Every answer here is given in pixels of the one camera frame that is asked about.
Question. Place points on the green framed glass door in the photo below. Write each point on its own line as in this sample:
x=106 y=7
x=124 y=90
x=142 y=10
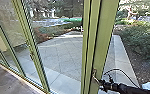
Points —
x=101 y=40

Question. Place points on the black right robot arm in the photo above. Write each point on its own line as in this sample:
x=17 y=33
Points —
x=137 y=90

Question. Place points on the concrete curb strip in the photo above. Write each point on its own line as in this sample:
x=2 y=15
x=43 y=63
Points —
x=122 y=58

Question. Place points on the green shrub hedge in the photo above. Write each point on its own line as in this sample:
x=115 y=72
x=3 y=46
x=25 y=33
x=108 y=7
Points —
x=141 y=36

